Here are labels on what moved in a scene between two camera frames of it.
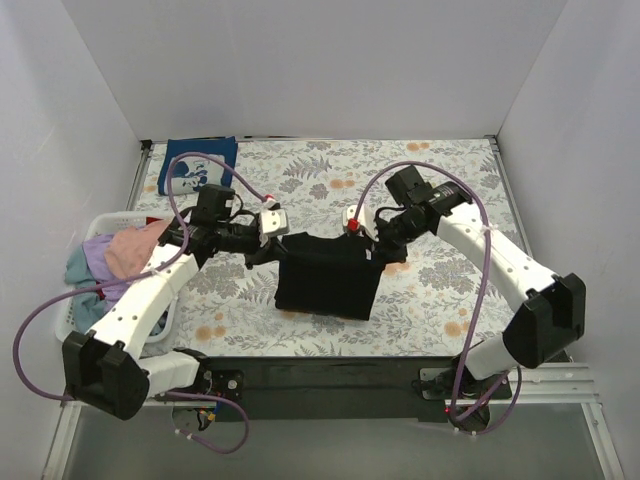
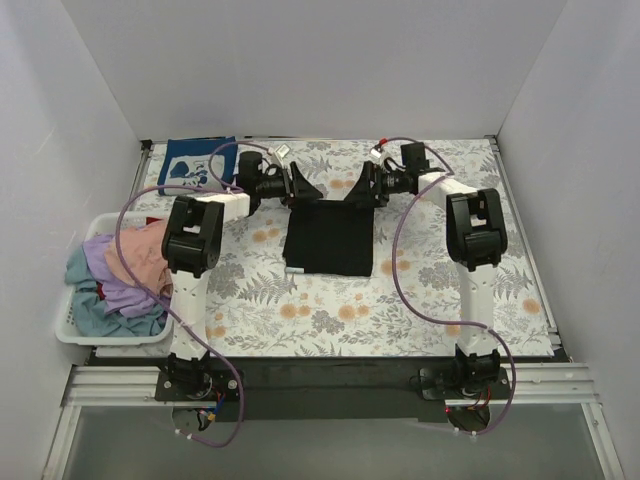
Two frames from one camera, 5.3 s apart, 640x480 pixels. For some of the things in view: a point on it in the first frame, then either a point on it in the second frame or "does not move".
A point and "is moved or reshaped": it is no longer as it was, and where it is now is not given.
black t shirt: [336, 276] is moved or reshaped
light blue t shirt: [87, 307] does not move
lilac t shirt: [95, 250] does not move
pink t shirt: [129, 248] does not move
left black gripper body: [267, 247] → [289, 183]
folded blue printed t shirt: [191, 173] does not move
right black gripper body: [387, 248] → [376, 181]
